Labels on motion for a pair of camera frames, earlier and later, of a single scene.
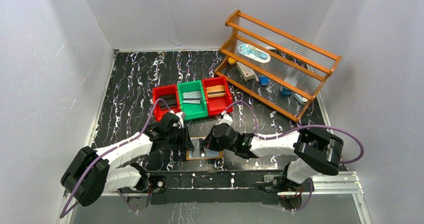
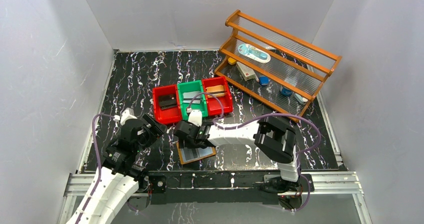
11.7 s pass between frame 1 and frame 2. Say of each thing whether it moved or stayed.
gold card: stayed
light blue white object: stayed
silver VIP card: stayed
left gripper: moved
